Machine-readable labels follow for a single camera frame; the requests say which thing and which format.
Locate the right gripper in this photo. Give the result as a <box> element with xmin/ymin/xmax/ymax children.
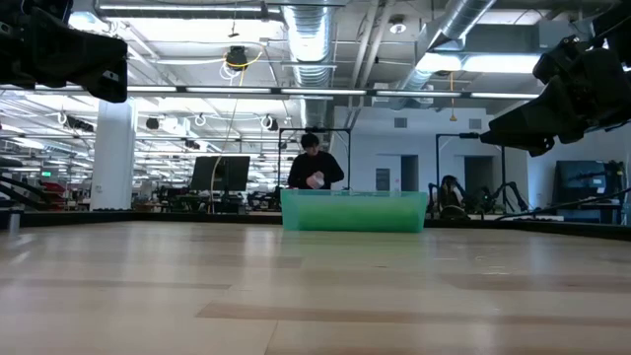
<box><xmin>479</xmin><ymin>34</ymin><xmax>631</xmax><ymax>159</ymax></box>

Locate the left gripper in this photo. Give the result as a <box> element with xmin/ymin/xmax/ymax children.
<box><xmin>0</xmin><ymin>7</ymin><xmax>129</xmax><ymax>105</ymax></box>

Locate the teal translucent plastic basket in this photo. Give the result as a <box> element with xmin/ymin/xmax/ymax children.
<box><xmin>280</xmin><ymin>189</ymin><xmax>429</xmax><ymax>235</ymax></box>

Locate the dark background monitor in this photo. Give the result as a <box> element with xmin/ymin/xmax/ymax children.
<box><xmin>190</xmin><ymin>155</ymin><xmax>252</xmax><ymax>194</ymax></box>
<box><xmin>554</xmin><ymin>159</ymin><xmax>608</xmax><ymax>204</ymax></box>

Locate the bright ceiling light panel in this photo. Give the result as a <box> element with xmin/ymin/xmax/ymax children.
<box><xmin>416</xmin><ymin>50</ymin><xmax>543</xmax><ymax>76</ymax></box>

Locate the person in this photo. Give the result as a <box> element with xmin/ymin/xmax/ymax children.
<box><xmin>426</xmin><ymin>174</ymin><xmax>471</xmax><ymax>220</ymax></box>
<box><xmin>287</xmin><ymin>131</ymin><xmax>346</xmax><ymax>191</ymax></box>

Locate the background work desk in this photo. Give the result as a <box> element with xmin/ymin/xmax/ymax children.
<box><xmin>548</xmin><ymin>198</ymin><xmax>625</xmax><ymax>225</ymax></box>

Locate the white building pillar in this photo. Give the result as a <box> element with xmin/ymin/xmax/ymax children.
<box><xmin>90</xmin><ymin>97</ymin><xmax>139</xmax><ymax>211</ymax></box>

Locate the red background object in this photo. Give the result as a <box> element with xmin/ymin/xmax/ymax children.
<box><xmin>29</xmin><ymin>180</ymin><xmax>68</xmax><ymax>211</ymax></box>

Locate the black ceiling device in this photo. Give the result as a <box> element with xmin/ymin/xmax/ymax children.
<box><xmin>224</xmin><ymin>44</ymin><xmax>251</xmax><ymax>72</ymax></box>

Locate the long ceiling light strip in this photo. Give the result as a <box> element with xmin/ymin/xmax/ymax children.
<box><xmin>0</xmin><ymin>83</ymin><xmax>541</xmax><ymax>102</ymax></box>

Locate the black gantry frame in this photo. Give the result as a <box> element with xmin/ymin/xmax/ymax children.
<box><xmin>434</xmin><ymin>131</ymin><xmax>508</xmax><ymax>214</ymax></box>

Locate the thin black slanting cable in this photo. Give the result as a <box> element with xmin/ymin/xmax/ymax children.
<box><xmin>492</xmin><ymin>185</ymin><xmax>631</xmax><ymax>222</ymax></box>

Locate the smooth silver ceiling duct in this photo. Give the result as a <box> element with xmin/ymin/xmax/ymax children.
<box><xmin>393</xmin><ymin>0</ymin><xmax>497</xmax><ymax>107</ymax></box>

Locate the black aluminium table frame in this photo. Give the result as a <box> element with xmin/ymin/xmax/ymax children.
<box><xmin>0</xmin><ymin>208</ymin><xmax>631</xmax><ymax>244</ymax></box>

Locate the small silver post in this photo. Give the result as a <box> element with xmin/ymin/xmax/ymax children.
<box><xmin>6</xmin><ymin>207</ymin><xmax>23</xmax><ymax>236</ymax></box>

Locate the corrugated silver ceiling duct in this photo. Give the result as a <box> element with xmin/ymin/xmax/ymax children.
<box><xmin>281</xmin><ymin>4</ymin><xmax>338</xmax><ymax>131</ymax></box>

